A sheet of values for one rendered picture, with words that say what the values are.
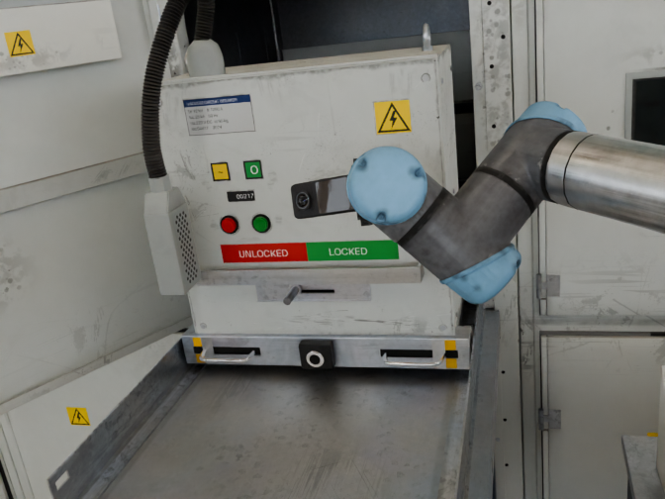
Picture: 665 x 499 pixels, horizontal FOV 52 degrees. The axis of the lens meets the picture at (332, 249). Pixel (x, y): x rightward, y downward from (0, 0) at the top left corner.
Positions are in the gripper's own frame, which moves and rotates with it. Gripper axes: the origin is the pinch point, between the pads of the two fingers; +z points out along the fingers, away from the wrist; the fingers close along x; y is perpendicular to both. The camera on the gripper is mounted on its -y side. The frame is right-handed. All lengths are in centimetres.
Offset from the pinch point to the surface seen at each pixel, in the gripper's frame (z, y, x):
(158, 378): 20, -40, -28
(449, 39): 87, 30, 39
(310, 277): 14.5, -9.8, -12.8
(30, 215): 26, -61, 4
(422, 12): 103, 26, 51
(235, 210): 18.3, -21.6, 0.1
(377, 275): 11.6, 1.4, -13.5
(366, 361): 20.2, -2.2, -29.5
